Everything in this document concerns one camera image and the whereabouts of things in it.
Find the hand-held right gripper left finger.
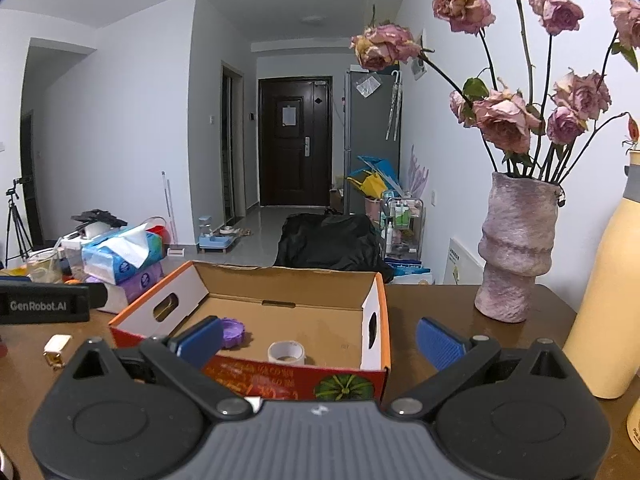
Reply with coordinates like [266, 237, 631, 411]
[62, 316, 254, 421]

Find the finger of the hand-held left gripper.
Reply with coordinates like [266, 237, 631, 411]
[65, 282, 110, 309]

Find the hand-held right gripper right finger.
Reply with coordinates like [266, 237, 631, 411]
[387, 317, 576, 421]

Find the white charger cube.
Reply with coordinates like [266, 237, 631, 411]
[43, 334, 72, 371]

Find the orange cardboard box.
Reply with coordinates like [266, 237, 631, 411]
[108, 260, 391, 404]

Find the purple round lid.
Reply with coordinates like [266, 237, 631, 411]
[219, 317, 249, 351]

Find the purple tissue pack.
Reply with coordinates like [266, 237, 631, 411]
[84, 260, 166, 314]

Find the clear glass cup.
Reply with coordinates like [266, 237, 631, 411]
[26, 249, 64, 284]

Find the blue tissue pack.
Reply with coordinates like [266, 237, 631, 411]
[81, 224, 164, 284]

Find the black tripod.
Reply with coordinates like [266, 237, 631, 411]
[4, 177, 34, 267]

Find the white tape roll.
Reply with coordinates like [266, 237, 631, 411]
[267, 341, 306, 366]

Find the blue pet feeder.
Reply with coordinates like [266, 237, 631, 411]
[197, 216, 238, 252]

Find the white mop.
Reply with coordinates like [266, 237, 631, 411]
[160, 172, 185, 257]

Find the pink stone vase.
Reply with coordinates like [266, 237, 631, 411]
[474, 171, 567, 324]

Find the trolley cart with bottles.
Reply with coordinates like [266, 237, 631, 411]
[378, 190, 426, 257]

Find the black bag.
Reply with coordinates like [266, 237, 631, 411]
[274, 212, 396, 283]

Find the yellow bag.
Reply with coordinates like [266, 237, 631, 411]
[348, 172, 387, 200]

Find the cream yellow bottle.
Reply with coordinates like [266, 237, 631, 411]
[562, 150, 640, 401]

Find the cream container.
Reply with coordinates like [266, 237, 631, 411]
[626, 400, 640, 452]

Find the dark brown door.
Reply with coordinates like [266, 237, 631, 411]
[258, 76, 334, 207]

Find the grey refrigerator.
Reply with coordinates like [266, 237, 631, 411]
[344, 69, 402, 217]

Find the bunch of dried pink roses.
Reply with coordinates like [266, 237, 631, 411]
[350, 0, 640, 186]

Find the white electric panel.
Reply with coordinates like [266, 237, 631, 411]
[413, 29, 431, 82]

